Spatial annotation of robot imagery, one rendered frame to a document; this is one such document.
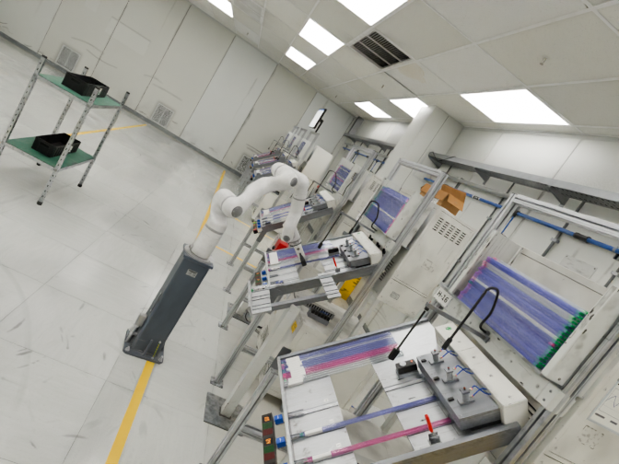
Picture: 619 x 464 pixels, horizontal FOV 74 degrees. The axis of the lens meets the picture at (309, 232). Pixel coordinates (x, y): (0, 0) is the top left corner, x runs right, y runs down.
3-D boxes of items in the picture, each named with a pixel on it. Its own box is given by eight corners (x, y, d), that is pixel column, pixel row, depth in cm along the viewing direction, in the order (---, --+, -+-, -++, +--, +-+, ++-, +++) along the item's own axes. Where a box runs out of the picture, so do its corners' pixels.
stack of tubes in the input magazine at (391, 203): (385, 233, 263) (409, 197, 259) (363, 214, 311) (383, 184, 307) (400, 243, 266) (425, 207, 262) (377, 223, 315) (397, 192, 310)
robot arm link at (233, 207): (219, 212, 247) (231, 225, 237) (213, 196, 239) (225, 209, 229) (288, 176, 264) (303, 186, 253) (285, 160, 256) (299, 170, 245)
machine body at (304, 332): (253, 396, 278) (302, 323, 268) (252, 342, 345) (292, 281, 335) (332, 431, 296) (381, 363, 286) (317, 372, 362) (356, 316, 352)
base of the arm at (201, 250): (183, 254, 235) (200, 227, 232) (183, 242, 252) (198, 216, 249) (214, 268, 243) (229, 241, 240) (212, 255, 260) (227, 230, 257)
